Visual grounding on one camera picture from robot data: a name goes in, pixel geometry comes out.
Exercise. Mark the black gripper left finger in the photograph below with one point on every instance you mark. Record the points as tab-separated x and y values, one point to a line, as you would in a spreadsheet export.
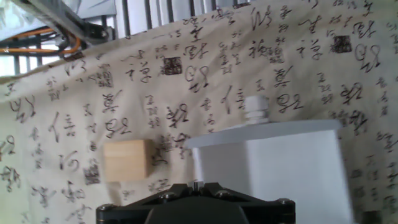
124	213

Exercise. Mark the wooden block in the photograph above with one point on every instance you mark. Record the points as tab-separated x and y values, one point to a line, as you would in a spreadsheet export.
127	160

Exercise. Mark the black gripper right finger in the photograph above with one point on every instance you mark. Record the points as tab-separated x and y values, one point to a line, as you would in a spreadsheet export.
270	213

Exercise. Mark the beige calligraphy print cloth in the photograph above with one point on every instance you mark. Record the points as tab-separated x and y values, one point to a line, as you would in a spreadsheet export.
124	93

